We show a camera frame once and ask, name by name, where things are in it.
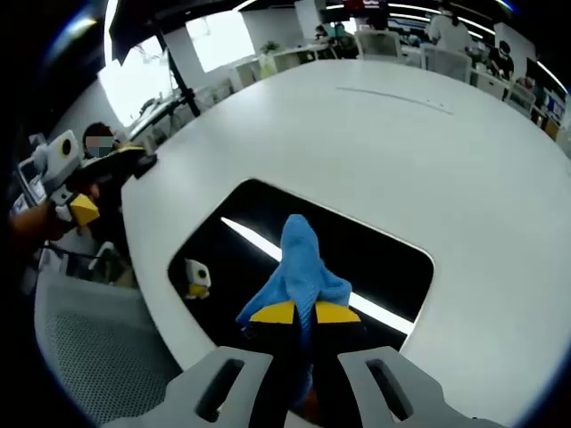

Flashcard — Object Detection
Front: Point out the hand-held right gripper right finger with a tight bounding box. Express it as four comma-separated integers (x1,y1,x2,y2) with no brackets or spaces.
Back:
310,301,510,428

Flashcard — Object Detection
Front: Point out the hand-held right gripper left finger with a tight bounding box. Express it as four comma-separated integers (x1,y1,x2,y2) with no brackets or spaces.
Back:
102,300,299,428

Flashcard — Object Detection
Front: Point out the blue cleaning cloth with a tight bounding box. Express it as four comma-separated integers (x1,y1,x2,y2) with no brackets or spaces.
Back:
235,213,353,409

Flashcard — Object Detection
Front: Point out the black monitor stand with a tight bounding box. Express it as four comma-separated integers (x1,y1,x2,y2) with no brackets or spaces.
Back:
153,26,202,119

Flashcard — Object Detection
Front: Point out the white mesh office chair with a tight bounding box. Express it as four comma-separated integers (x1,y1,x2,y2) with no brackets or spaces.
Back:
33,267,184,418

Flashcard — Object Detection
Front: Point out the black monitor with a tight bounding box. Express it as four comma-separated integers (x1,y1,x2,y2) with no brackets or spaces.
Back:
108,0,180,67

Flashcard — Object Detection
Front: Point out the white side desk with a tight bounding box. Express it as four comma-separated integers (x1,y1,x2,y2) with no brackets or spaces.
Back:
231,44,332,90

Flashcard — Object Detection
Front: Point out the white background chair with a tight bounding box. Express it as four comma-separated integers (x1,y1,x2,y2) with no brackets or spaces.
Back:
503,82,537,119
420,45,474,84
355,29,403,62

